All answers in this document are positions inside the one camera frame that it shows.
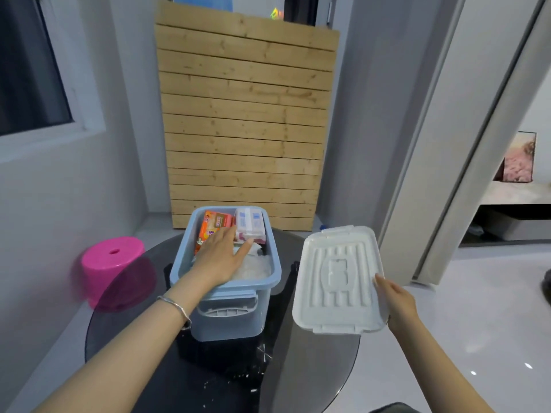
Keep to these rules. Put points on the person's left hand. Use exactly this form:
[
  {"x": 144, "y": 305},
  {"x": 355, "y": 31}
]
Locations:
[{"x": 217, "y": 264}]

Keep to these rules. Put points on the person's right hand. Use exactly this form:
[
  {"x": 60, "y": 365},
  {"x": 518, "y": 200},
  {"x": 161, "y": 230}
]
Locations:
[{"x": 400, "y": 309}]

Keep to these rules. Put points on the person's left thumb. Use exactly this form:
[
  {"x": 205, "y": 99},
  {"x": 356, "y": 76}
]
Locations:
[{"x": 244, "y": 249}]

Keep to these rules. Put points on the person's right thumb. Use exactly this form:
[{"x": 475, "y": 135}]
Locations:
[{"x": 381, "y": 282}]

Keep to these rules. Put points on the white plastic box lid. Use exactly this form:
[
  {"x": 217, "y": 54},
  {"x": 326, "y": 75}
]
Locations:
[{"x": 333, "y": 279}]

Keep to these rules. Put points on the person's right forearm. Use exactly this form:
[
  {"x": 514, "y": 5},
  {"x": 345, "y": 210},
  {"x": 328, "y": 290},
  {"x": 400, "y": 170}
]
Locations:
[{"x": 434, "y": 374}]

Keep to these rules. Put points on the person's left forearm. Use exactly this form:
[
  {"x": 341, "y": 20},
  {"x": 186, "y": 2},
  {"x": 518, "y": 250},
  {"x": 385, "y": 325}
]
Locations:
[{"x": 125, "y": 352}]

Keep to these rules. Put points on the clear plastic bag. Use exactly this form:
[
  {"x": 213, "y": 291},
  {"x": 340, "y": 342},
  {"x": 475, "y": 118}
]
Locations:
[{"x": 256, "y": 266}]

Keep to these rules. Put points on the white pink tissue packet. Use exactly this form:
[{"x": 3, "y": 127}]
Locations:
[{"x": 249, "y": 223}]

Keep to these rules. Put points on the orange snack packet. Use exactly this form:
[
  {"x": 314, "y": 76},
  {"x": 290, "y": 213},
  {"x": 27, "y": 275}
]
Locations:
[{"x": 211, "y": 225}]

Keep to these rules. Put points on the light blue storage box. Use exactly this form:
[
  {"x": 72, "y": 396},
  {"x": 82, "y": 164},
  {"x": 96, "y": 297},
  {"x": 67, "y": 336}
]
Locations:
[{"x": 234, "y": 313}]

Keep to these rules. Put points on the wooden slat panel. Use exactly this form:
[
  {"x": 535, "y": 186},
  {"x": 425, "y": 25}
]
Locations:
[{"x": 243, "y": 124}]

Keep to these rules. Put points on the person's grey clothing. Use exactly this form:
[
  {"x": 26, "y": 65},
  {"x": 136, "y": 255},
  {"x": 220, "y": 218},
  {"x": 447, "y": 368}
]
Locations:
[{"x": 394, "y": 408}]

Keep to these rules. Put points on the pink plastic stool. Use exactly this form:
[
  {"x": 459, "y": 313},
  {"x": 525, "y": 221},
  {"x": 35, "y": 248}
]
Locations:
[{"x": 107, "y": 266}]

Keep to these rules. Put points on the low white cabinet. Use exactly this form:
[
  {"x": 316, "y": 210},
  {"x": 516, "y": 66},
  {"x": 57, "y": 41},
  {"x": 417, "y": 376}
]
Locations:
[{"x": 512, "y": 210}]

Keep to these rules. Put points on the dark round object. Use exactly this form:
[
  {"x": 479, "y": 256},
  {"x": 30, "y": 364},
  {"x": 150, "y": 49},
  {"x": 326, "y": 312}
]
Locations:
[{"x": 547, "y": 287}]

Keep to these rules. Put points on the pink flower picture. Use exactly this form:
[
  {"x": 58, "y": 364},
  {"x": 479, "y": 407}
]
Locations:
[{"x": 518, "y": 161}]

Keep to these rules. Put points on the white framed window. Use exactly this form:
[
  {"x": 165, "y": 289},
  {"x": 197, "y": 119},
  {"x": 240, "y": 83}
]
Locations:
[{"x": 30, "y": 73}]

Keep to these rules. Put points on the grey sliding door frame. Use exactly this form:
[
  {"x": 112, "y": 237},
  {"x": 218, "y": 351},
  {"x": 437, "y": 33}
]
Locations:
[{"x": 465, "y": 137}]

